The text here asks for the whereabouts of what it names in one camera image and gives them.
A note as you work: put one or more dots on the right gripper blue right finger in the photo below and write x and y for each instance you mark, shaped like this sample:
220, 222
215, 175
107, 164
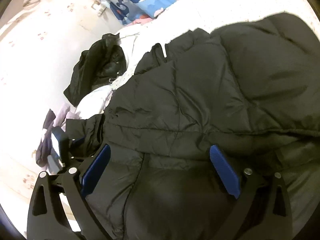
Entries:
262, 209

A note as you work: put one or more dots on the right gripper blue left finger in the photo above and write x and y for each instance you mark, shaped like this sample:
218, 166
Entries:
46, 216

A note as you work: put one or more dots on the large black puffer jacket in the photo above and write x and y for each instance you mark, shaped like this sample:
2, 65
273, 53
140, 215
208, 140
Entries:
251, 88

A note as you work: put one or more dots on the purple and navy cloth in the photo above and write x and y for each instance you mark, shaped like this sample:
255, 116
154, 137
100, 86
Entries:
52, 153

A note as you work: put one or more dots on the small black jacket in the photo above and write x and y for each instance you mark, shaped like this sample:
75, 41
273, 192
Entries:
100, 65

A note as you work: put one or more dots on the white cherry print bedsheet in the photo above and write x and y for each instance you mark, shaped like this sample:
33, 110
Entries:
208, 15

